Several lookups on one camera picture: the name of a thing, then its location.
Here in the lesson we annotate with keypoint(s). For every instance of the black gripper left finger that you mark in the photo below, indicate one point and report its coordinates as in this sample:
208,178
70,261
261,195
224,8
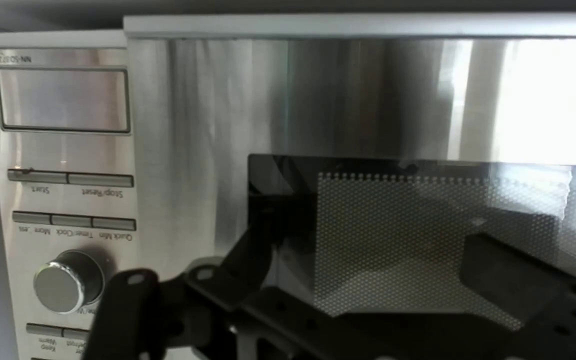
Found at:
124,313

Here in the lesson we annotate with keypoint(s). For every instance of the stainless steel microwave body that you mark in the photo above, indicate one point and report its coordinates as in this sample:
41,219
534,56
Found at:
60,146

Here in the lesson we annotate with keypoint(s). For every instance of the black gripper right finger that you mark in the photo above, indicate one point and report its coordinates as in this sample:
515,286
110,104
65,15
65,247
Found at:
569,313

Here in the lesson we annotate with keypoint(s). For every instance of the round silver microwave knob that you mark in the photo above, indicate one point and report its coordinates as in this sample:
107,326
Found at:
60,286

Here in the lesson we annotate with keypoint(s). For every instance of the stainless steel microwave door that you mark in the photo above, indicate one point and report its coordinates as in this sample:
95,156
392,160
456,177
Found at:
235,120

